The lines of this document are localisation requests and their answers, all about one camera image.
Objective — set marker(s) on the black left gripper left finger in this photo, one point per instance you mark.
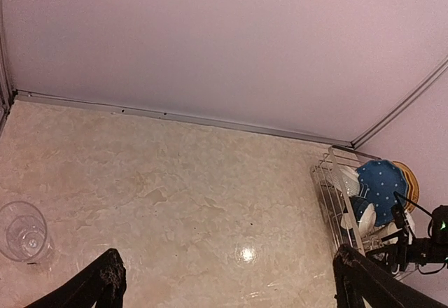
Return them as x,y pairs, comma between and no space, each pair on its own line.
101,284

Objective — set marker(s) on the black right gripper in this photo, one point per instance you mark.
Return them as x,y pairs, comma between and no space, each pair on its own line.
390,255

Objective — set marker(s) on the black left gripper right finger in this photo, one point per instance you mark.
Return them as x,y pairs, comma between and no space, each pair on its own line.
358,280

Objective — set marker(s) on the yellow polka dot plate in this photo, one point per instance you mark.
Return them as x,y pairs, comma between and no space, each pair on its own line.
413,191

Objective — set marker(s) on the blue polka dot plate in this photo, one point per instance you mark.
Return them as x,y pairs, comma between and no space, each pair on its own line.
382,184

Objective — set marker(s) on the large clear glass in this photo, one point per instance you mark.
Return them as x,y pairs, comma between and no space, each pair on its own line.
24,233

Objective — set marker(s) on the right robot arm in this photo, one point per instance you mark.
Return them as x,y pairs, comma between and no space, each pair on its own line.
433,248

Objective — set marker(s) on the white mug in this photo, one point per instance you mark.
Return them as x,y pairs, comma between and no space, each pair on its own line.
385,232

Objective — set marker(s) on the teal white bowl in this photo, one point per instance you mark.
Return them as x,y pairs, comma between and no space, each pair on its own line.
365,215

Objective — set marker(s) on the light green bowl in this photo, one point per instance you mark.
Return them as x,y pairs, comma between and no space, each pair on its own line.
350,179

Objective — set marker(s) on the wire dish rack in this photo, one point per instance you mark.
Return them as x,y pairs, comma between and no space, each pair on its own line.
334,202

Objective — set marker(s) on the right aluminium post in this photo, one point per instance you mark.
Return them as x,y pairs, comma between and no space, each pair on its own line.
427,82

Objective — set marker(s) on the aluminium post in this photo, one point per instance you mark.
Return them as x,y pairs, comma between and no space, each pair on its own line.
427,82
8,91

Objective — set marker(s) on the back aluminium rail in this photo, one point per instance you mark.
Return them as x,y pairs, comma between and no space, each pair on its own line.
34,97

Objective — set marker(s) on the left aluminium post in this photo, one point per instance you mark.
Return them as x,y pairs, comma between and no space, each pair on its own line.
8,91

